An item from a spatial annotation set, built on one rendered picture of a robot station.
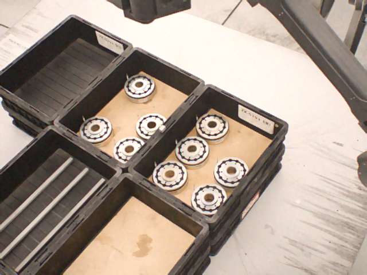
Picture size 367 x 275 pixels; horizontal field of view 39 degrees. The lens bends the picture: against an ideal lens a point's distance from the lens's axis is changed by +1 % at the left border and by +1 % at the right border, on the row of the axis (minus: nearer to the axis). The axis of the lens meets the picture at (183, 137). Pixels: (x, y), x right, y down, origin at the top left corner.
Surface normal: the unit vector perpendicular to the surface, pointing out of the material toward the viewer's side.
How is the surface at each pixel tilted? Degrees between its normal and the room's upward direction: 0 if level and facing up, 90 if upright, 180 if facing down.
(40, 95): 0
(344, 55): 39
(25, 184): 0
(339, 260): 0
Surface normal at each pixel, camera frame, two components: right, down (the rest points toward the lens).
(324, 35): 0.44, -0.18
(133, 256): -0.07, -0.59
